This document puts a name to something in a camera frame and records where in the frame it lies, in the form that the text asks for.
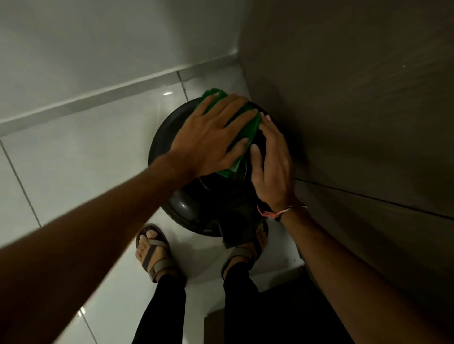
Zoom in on person's right hand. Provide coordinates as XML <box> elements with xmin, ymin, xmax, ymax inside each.
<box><xmin>250</xmin><ymin>113</ymin><xmax>302</xmax><ymax>213</ymax></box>

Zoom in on person's left hand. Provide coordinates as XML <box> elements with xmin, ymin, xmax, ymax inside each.
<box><xmin>167</xmin><ymin>93</ymin><xmax>259</xmax><ymax>179</ymax></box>

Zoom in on green cleaning cloth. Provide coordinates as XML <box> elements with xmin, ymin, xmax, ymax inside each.
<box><xmin>197</xmin><ymin>88</ymin><xmax>263</xmax><ymax>179</ymax></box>

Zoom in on black round pedal bin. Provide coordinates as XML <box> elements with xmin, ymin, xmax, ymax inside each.
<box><xmin>148</xmin><ymin>97</ymin><xmax>285</xmax><ymax>249</ymax></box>

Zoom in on person's left forearm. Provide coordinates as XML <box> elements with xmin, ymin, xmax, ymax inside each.
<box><xmin>0</xmin><ymin>153</ymin><xmax>194</xmax><ymax>344</ymax></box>

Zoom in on person's right forearm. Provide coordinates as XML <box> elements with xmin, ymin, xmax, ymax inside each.
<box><xmin>279</xmin><ymin>205</ymin><xmax>448</xmax><ymax>344</ymax></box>

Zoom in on person's right grey sandal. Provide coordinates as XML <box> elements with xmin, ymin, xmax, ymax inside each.
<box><xmin>220</xmin><ymin>220</ymin><xmax>269</xmax><ymax>280</ymax></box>

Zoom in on person's grey sandal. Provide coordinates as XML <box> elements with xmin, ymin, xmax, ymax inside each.
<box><xmin>220</xmin><ymin>220</ymin><xmax>269</xmax><ymax>280</ymax></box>
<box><xmin>135</xmin><ymin>223</ymin><xmax>182</xmax><ymax>284</ymax></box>

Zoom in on grey wooden cabinet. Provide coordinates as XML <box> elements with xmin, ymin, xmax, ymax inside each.
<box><xmin>237</xmin><ymin>0</ymin><xmax>454</xmax><ymax>344</ymax></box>

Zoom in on person's left grey sandal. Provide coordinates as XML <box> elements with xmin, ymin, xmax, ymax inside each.
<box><xmin>135</xmin><ymin>223</ymin><xmax>182</xmax><ymax>284</ymax></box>

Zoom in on person's right leg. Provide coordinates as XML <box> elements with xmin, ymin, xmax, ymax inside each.
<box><xmin>223</xmin><ymin>262</ymin><xmax>355</xmax><ymax>344</ymax></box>

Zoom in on person's leg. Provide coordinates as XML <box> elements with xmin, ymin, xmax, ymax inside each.
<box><xmin>223</xmin><ymin>262</ymin><xmax>355</xmax><ymax>344</ymax></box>
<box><xmin>131</xmin><ymin>272</ymin><xmax>187</xmax><ymax>344</ymax></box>

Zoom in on person's left leg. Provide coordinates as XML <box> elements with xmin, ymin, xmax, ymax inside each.
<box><xmin>131</xmin><ymin>272</ymin><xmax>187</xmax><ymax>344</ymax></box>

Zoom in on red thread wrist bracelet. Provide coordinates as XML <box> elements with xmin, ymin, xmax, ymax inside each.
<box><xmin>257</xmin><ymin>204</ymin><xmax>308</xmax><ymax>222</ymax></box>

